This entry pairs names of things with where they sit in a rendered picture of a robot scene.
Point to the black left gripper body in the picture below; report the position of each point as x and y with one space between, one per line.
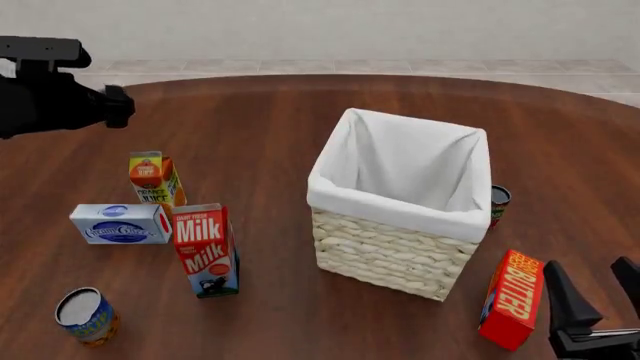
120 107

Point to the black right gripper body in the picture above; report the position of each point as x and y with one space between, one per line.
585 343

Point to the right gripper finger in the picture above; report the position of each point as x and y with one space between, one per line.
631 275
567 296

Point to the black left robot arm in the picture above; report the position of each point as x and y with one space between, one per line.
40 105

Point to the orange juice carton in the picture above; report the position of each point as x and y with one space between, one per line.
152 180

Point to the wicker basket with white liner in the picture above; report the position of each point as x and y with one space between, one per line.
400 202

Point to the red butter box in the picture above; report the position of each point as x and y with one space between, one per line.
512 300

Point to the flat black plate on stalk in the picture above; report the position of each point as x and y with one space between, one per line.
40 48

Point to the red and green tin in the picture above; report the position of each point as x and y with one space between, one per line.
499 206

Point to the white cream cheese box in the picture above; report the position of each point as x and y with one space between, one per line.
120 225

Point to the red milk carton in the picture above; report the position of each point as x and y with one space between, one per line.
207 251

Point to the blue and yellow soup tin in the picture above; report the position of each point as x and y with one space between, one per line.
87 315

